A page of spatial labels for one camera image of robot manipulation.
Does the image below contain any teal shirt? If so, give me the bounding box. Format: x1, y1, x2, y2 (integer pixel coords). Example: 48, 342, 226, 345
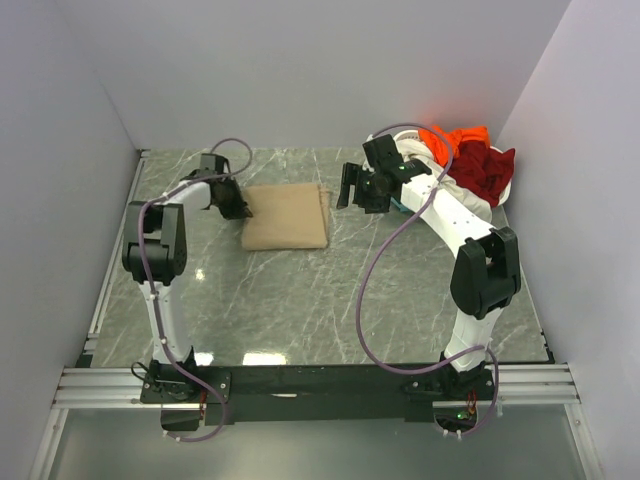
389, 197, 414, 215

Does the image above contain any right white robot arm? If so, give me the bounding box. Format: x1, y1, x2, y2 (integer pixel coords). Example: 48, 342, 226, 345
337, 135, 522, 399

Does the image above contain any orange shirt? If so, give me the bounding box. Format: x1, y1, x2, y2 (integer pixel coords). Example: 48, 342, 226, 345
418, 125, 491, 167

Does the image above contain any beige polo shirt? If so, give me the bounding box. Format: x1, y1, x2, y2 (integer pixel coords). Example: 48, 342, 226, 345
241, 183, 330, 251

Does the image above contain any dark red shirt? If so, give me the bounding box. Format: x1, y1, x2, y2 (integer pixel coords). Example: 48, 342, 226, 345
448, 142, 516, 208

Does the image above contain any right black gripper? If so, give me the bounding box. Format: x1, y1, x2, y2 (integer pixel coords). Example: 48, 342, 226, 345
335, 163, 390, 215

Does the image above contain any white shirt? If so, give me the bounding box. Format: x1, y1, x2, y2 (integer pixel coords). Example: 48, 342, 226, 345
389, 130, 494, 221

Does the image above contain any white laundry basket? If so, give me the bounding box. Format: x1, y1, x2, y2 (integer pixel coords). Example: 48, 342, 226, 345
394, 126, 516, 216

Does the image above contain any black base beam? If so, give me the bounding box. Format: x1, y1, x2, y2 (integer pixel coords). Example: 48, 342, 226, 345
140, 364, 495, 425

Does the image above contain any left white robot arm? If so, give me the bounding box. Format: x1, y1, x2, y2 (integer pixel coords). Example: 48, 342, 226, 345
121, 153, 252, 365

